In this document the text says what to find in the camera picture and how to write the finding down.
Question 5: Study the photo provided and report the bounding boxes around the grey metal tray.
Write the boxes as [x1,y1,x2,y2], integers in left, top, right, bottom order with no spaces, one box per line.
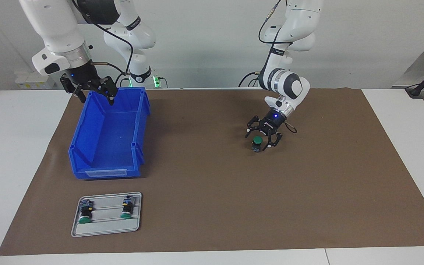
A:
[71,192,142,238]

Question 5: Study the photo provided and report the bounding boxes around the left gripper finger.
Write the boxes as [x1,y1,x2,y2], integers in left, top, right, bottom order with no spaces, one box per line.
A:
[244,116,268,139]
[264,131,283,149]

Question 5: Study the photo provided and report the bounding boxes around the brown table mat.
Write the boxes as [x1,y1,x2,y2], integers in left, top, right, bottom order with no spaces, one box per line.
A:
[0,88,424,256]

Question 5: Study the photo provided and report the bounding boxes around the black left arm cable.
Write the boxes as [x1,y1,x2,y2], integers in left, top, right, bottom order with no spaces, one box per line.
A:
[258,0,298,134]

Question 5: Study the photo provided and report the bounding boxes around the blue plastic storage bin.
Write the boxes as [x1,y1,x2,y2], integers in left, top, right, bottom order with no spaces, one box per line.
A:
[68,87,151,180]

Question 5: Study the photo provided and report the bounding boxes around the white cardboard boxes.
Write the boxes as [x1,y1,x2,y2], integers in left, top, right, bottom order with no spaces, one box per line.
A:
[15,72,56,90]

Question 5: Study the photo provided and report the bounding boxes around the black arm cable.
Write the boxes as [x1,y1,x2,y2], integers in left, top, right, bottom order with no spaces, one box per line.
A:
[87,22,134,89]
[258,0,298,134]

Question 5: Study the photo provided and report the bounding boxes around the black base cable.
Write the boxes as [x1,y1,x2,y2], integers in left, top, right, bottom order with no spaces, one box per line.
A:
[238,71,263,88]

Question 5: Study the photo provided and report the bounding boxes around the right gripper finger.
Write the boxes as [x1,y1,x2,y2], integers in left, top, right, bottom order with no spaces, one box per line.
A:
[96,77,118,106]
[60,74,87,104]

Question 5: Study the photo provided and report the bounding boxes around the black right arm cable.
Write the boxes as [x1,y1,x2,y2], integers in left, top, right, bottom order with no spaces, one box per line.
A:
[87,22,134,89]

